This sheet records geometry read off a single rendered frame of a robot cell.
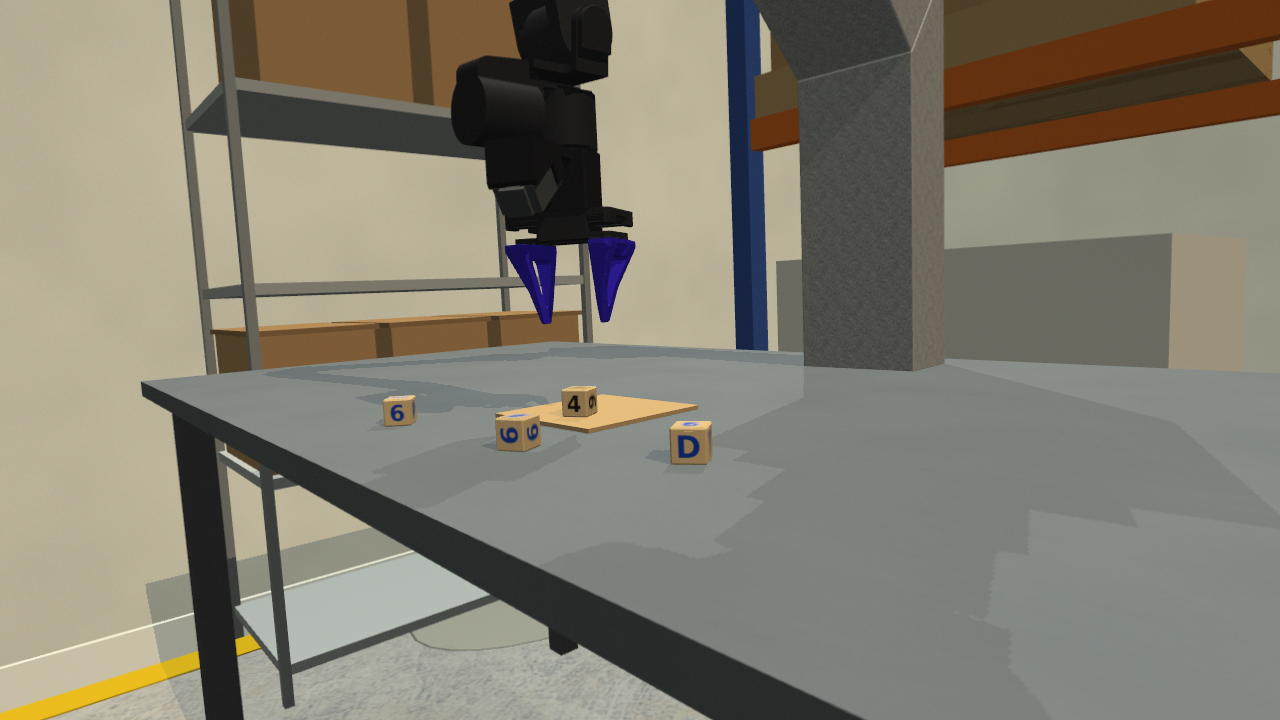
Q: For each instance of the beige letter block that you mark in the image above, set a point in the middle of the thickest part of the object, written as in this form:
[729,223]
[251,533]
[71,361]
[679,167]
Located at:
[691,443]
[579,401]
[399,410]
[518,432]

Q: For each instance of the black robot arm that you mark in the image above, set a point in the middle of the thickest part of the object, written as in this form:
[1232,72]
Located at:
[499,97]

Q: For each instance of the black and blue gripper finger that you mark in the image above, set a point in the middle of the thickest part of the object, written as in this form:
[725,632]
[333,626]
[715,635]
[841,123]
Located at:
[601,251]
[522,257]

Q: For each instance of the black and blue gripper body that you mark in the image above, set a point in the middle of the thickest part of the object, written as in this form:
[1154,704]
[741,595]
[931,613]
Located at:
[567,227]

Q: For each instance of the orange flat mat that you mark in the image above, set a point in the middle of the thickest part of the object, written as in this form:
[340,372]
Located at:
[613,411]

